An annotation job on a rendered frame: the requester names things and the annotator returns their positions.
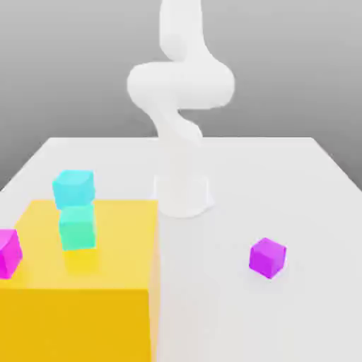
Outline large yellow box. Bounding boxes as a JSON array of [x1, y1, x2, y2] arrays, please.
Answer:
[[0, 199, 160, 362]]

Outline small cyan cube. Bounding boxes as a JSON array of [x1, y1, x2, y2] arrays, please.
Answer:
[[52, 169, 96, 211]]

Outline small magenta cube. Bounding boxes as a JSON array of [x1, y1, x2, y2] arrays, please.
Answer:
[[0, 228, 24, 280]]

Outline small green cube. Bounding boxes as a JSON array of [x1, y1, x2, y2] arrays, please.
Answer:
[[58, 204, 98, 252]]

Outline small purple cube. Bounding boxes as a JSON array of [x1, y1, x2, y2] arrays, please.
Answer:
[[248, 237, 288, 280]]

